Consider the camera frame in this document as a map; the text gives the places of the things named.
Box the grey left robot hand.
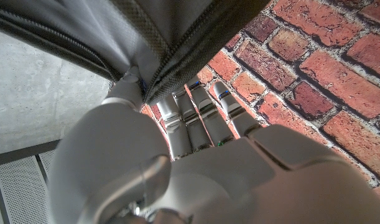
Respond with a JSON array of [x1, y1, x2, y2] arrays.
[[48, 67, 380, 224]]

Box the black backpack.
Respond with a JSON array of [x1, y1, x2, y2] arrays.
[[0, 0, 271, 106]]

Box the brick print backdrop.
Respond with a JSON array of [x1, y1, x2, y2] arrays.
[[139, 0, 380, 200]]

